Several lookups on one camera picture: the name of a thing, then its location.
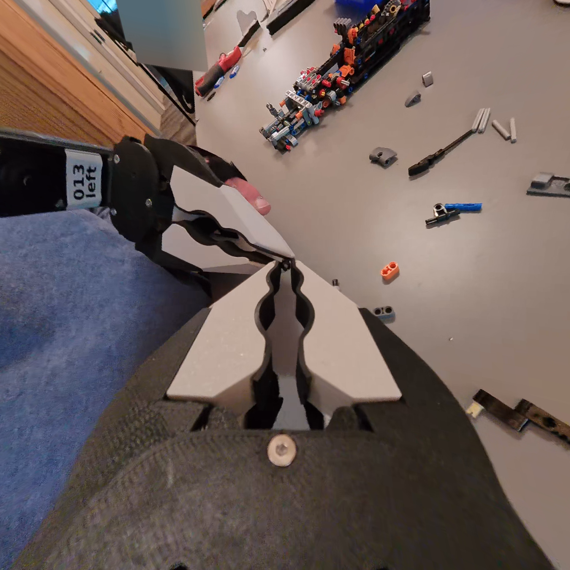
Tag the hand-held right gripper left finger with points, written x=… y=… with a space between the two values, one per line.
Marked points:
x=222 y=347

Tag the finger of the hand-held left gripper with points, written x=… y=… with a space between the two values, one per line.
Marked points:
x=231 y=213
x=182 y=245

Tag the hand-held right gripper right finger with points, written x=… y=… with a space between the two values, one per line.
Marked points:
x=343 y=347

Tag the grey two-hole lego beam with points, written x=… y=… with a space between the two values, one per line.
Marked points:
x=384 y=313

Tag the orange two-hole lego beam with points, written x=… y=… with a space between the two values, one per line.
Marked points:
x=389 y=271

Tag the grey curved lego piece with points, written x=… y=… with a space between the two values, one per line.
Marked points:
x=383 y=156

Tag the blue black lego axle assembly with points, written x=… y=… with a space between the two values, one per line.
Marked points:
x=454 y=211

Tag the lego car chassis model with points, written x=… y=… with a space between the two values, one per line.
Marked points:
x=347 y=67

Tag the black lego rack assembly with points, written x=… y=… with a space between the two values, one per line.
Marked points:
x=525 y=418

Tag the dark grey small lego piece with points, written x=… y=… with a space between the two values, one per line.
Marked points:
x=413 y=99

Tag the long black lego axle piece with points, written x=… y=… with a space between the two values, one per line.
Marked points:
x=441 y=153

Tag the light grey small lego piece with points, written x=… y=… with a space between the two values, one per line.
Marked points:
x=427 y=79

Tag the grey lego pin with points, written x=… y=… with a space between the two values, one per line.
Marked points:
x=501 y=129
x=485 y=119
x=477 y=121
x=513 y=130

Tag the grey lego panel assembly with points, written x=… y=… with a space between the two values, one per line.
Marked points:
x=550 y=185

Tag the wooden pillar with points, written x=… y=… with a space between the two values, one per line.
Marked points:
x=44 y=80

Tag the person's blue sweater torso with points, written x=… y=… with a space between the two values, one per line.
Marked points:
x=67 y=334

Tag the grey plate with black edge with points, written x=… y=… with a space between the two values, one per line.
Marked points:
x=247 y=26

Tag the blue storage bin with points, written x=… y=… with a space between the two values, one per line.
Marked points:
x=356 y=3

